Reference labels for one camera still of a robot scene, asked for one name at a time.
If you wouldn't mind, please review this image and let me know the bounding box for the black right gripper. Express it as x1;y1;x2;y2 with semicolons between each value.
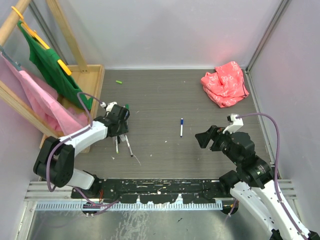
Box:
194;124;241;165

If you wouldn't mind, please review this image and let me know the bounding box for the white marker with blue end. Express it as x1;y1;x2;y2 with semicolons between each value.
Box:
180;124;183;138

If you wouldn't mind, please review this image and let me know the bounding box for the grey highlighter with orange tip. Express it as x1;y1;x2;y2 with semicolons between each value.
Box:
119;134;126;142

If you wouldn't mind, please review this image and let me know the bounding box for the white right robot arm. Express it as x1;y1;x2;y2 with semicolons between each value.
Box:
195;125;320;240

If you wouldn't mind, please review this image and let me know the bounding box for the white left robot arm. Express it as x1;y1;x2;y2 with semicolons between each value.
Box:
33;102;130;198

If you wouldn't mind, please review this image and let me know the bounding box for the white pen with lime end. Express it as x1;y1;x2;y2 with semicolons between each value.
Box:
114;136;119;154

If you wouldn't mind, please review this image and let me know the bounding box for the white pen with black end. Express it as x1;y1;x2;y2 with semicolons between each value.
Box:
124;134;134;157

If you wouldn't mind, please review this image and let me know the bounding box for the wooden rack base tray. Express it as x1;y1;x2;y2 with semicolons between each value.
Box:
39;64;106;153

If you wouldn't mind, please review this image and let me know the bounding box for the coral patterned cloth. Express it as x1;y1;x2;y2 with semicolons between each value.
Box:
200;61;249;108

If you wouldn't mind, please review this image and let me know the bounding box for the pink cloth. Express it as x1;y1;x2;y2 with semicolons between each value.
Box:
0;53;88;135

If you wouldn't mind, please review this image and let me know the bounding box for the green cloth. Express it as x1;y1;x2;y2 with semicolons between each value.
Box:
17;21;83;109

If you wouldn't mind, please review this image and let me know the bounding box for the blue-grey clothes hanger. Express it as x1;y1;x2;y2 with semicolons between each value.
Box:
0;45;22;71

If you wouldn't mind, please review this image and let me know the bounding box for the yellow clothes hanger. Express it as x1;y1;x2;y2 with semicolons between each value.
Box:
11;6;72;76

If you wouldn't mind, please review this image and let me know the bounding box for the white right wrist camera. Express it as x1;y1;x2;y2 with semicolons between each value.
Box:
222;113;244;134

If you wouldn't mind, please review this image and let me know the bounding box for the grey slotted cable duct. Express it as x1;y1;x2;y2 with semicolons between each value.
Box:
34;201;224;212

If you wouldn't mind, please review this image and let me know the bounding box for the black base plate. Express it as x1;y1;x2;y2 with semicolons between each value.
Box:
82;178;232;204

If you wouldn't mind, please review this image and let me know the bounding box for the wooden rack frame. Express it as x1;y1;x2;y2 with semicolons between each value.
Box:
0;6;93;137

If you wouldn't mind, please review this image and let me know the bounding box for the aluminium frame post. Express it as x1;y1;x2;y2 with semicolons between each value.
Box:
245;0;292;74

